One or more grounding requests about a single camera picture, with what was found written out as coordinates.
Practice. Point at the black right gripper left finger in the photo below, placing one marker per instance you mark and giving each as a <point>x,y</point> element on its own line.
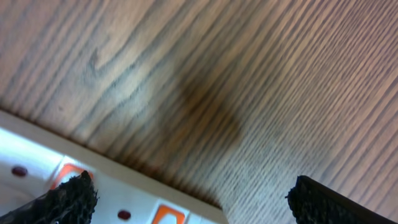
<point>72,202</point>

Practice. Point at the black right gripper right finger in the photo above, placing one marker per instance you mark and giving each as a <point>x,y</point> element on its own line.
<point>313,203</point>

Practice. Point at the white power strip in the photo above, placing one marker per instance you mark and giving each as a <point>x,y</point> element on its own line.
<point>34,161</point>

